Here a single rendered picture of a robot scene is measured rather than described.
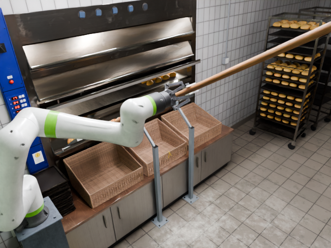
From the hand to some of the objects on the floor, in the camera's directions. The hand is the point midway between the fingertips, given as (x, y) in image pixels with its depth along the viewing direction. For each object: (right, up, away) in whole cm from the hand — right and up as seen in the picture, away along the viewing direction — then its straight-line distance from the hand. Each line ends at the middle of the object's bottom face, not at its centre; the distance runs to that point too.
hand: (190, 89), depth 132 cm
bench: (-32, -107, +183) cm, 215 cm away
